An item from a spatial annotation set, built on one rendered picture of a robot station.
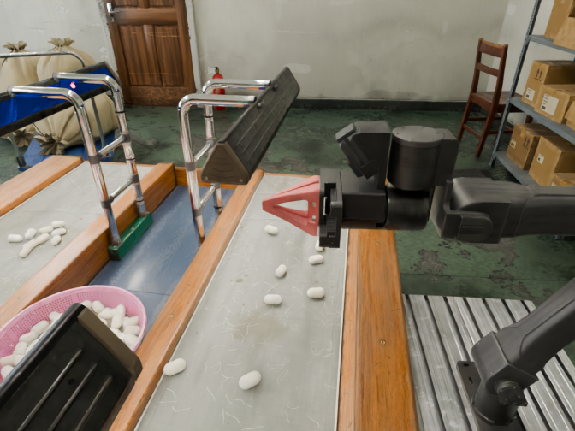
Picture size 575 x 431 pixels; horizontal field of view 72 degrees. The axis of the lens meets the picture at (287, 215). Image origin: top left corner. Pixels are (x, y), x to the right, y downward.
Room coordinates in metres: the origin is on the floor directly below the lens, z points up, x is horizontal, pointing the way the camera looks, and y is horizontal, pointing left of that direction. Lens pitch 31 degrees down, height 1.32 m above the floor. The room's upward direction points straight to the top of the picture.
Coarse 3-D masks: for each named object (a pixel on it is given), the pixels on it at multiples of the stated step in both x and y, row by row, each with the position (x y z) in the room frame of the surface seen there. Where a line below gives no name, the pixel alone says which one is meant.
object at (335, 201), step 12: (336, 168) 0.49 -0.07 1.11; (336, 180) 0.45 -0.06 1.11; (336, 192) 0.42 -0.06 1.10; (336, 204) 0.39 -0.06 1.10; (384, 204) 0.42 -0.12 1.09; (336, 216) 0.39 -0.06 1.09; (384, 216) 0.41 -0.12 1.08; (336, 228) 0.39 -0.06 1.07; (348, 228) 0.42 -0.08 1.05; (360, 228) 0.42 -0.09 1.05; (372, 228) 0.42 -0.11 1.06; (336, 240) 0.39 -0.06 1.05
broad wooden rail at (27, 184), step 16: (48, 160) 1.33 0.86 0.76; (64, 160) 1.33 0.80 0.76; (80, 160) 1.35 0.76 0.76; (16, 176) 1.19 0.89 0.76; (32, 176) 1.19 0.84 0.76; (48, 176) 1.19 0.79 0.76; (0, 192) 1.07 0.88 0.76; (16, 192) 1.07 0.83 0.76; (32, 192) 1.10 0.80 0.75; (0, 208) 0.98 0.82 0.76
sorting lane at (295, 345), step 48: (240, 240) 0.85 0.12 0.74; (288, 240) 0.85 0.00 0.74; (240, 288) 0.67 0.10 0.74; (288, 288) 0.67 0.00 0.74; (336, 288) 0.67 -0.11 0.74; (192, 336) 0.53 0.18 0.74; (240, 336) 0.53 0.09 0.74; (288, 336) 0.53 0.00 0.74; (336, 336) 0.53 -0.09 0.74; (192, 384) 0.43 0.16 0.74; (288, 384) 0.43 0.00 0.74; (336, 384) 0.43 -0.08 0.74
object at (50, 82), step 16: (96, 64) 1.22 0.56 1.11; (48, 80) 1.01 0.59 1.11; (0, 96) 0.86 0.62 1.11; (80, 96) 1.07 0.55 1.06; (0, 112) 0.83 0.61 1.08; (16, 112) 0.86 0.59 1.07; (32, 112) 0.90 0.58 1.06; (48, 112) 0.94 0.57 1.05; (0, 128) 0.80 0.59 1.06; (16, 128) 0.83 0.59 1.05
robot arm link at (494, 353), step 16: (544, 304) 0.43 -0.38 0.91; (560, 304) 0.42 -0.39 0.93; (528, 320) 0.43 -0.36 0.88; (544, 320) 0.41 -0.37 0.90; (560, 320) 0.40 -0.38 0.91; (496, 336) 0.44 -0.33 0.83; (512, 336) 0.43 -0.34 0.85; (528, 336) 0.41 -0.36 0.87; (544, 336) 0.40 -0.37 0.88; (560, 336) 0.40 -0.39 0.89; (480, 352) 0.44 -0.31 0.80; (496, 352) 0.42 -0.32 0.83; (512, 352) 0.40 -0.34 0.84; (528, 352) 0.40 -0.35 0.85; (544, 352) 0.40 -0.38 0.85; (480, 368) 0.42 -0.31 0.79; (496, 368) 0.40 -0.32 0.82; (512, 368) 0.39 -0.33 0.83; (528, 368) 0.39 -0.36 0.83; (528, 384) 0.39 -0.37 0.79
